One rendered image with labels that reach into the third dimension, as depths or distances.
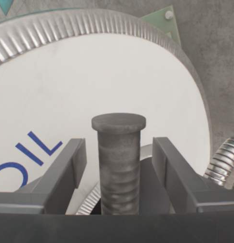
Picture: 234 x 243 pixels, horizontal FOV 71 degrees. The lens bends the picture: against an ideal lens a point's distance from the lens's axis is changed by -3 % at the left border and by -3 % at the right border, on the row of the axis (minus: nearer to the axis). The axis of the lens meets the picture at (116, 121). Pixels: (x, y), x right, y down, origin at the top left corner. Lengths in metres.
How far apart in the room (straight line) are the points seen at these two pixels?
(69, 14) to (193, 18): 0.70
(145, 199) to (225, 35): 0.81
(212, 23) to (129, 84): 0.61
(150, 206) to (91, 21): 0.75
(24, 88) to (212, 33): 0.82
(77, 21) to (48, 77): 0.11
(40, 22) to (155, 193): 0.74
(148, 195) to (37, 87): 0.70
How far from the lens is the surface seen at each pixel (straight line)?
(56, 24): 0.31
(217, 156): 0.18
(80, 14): 0.34
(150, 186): 0.83
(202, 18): 0.93
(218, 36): 0.92
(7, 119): 0.27
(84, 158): 0.16
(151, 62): 0.46
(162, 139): 0.16
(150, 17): 1.01
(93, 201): 0.38
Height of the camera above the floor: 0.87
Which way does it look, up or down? 31 degrees down
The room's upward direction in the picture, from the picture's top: 133 degrees counter-clockwise
